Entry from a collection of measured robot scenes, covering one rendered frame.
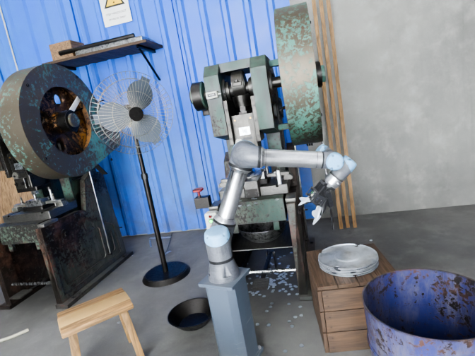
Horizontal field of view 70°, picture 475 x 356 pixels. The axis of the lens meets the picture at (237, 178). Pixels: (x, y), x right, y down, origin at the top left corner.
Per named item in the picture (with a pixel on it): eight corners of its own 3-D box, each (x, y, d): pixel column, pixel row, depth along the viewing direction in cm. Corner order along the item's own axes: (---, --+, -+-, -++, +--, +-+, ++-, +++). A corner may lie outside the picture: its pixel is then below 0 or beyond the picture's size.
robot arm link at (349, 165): (342, 152, 164) (356, 162, 164) (327, 169, 167) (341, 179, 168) (346, 155, 156) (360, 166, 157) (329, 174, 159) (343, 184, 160)
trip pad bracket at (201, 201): (213, 224, 216) (208, 195, 212) (198, 226, 218) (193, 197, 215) (215, 222, 222) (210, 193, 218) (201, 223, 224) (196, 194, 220)
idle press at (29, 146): (82, 318, 234) (7, 54, 200) (-27, 318, 259) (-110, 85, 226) (173, 233, 379) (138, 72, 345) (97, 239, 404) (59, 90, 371)
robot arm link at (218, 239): (206, 263, 154) (201, 236, 152) (210, 251, 167) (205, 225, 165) (232, 260, 153) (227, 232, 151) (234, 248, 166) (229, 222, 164)
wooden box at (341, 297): (407, 345, 159) (402, 277, 152) (325, 353, 163) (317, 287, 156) (379, 298, 198) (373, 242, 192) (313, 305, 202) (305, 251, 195)
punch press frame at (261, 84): (297, 272, 213) (264, 49, 187) (230, 275, 223) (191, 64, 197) (299, 227, 289) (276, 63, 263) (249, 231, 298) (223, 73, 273)
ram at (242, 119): (259, 157, 214) (251, 109, 208) (236, 160, 217) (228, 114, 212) (263, 153, 231) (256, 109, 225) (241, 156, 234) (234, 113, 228)
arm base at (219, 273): (230, 285, 151) (226, 265, 149) (202, 282, 159) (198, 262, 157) (245, 269, 164) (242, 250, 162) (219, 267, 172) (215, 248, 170)
